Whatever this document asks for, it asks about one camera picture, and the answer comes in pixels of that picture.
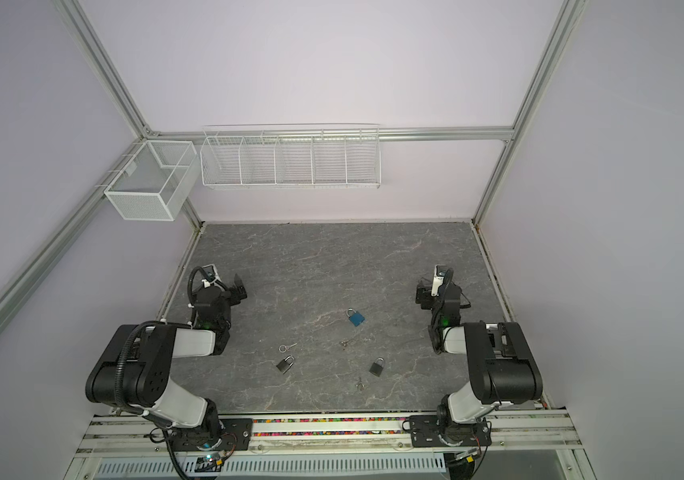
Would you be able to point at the dark grey padlock right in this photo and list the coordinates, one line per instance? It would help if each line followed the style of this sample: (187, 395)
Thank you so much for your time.
(377, 367)

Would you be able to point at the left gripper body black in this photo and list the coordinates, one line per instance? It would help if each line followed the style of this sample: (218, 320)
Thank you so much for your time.
(237, 289)

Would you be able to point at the white vented cable duct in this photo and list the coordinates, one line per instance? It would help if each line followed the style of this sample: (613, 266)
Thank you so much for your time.
(311, 466)

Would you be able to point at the key with ring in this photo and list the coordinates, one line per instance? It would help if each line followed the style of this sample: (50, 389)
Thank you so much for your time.
(284, 348)

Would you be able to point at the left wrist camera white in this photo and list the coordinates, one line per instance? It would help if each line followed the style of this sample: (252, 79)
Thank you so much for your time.
(210, 273)

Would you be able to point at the blue padlock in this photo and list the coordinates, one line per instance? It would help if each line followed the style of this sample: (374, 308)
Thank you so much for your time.
(355, 317)

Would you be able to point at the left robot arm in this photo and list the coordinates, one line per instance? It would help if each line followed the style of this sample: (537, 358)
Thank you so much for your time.
(133, 373)

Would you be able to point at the white wire shelf basket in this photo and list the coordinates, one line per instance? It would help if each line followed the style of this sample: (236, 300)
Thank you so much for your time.
(305, 156)

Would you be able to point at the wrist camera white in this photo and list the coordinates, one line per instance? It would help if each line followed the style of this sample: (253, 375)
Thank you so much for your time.
(210, 273)
(438, 279)

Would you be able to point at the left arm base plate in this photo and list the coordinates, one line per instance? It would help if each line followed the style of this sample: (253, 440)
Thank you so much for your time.
(235, 435)

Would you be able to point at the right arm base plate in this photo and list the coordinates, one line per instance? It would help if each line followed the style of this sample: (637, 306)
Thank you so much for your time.
(429, 431)

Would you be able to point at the silver padlock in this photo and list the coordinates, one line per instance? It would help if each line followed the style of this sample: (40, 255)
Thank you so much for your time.
(285, 364)

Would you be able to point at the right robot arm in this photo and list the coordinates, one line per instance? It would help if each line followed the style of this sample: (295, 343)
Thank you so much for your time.
(501, 368)

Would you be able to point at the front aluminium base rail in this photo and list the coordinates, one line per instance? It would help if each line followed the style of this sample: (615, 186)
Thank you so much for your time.
(384, 433)

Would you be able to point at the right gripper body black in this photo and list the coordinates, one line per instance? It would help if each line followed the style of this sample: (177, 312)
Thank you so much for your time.
(426, 294)

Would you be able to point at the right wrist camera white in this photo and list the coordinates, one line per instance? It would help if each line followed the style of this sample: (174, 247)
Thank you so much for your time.
(438, 279)

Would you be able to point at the white mesh box basket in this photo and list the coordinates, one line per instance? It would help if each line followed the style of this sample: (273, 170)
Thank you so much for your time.
(156, 181)

